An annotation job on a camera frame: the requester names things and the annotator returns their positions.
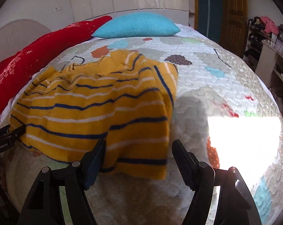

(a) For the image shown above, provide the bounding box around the patchwork quilted bedspread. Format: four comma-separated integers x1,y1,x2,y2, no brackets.
0,26,283,224

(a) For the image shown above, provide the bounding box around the purple square clock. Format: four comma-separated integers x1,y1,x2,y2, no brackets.
274,39,283,55

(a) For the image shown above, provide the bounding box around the white round headboard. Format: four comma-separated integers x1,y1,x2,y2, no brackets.
0,19,51,62

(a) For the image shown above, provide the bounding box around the yellow striped sweater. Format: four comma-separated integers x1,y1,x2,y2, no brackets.
9,50,179,180

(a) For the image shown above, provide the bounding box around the white shelf unit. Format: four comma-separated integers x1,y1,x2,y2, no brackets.
243,17,283,92

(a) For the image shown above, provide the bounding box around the teal door curtain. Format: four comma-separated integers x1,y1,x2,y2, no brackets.
197,0,223,43

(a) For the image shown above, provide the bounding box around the turquoise knitted pillow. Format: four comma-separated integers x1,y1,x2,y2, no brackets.
92,12,181,39

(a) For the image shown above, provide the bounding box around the brown wooden door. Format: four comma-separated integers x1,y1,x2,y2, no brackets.
219,0,248,57

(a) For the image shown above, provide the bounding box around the red patterned duvet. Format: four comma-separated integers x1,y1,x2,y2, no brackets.
0,16,112,114

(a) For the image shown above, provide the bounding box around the white wall socket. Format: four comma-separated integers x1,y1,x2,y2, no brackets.
54,7,62,12

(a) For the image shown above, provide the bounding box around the pink clothes pile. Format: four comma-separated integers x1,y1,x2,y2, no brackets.
260,16,279,35

